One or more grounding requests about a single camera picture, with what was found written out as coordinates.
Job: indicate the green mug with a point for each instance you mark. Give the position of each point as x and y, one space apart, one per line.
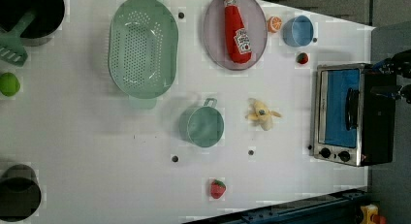
202 126

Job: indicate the silver black toaster oven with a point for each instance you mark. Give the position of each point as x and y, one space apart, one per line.
354 123

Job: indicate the blue table frame rail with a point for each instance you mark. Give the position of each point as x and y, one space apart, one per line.
335 208

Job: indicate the blue cup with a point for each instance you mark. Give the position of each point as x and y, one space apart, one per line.
298 32

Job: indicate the black round pot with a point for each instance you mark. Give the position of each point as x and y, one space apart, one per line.
20 193

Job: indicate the yellow orange toy object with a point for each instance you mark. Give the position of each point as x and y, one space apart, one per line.
372 216

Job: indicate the red plush ketchup bottle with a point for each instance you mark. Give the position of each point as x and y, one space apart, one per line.
236 37

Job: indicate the green lime toy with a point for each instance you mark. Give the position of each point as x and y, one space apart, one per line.
9 84

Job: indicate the black pot with spatula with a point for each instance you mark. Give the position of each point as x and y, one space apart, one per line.
49 16

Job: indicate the green slotted spatula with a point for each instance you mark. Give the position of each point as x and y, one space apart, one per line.
12 50

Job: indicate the green perforated colander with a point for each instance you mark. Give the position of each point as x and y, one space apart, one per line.
142 56

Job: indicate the small red strawberry toy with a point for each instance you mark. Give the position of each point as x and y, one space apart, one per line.
302 58

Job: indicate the yellow plush peeled banana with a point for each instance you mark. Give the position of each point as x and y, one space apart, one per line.
261 114

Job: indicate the red plush strawberry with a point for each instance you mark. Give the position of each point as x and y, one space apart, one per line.
217 189

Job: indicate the orange slice toy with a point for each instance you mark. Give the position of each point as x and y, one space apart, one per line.
274 24

